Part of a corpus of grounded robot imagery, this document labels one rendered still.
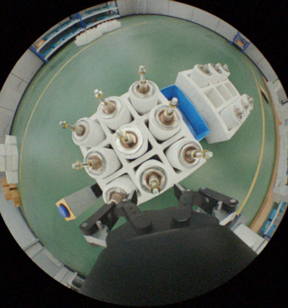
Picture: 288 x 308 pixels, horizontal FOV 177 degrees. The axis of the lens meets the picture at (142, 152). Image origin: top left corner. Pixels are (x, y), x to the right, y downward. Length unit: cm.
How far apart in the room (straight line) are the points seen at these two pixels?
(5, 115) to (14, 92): 95
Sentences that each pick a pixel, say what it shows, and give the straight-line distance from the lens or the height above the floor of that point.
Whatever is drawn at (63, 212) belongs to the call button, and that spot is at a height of 33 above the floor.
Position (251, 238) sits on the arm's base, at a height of 41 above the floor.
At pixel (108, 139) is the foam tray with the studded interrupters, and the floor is 18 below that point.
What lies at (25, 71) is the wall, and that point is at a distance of 497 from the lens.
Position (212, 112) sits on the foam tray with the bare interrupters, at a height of 17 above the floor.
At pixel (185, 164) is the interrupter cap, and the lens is 25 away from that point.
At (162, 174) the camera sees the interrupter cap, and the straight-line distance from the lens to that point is 24.
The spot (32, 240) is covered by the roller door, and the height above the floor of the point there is 31.
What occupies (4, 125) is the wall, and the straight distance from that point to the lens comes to 545.
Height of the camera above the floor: 49
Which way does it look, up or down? 86 degrees down
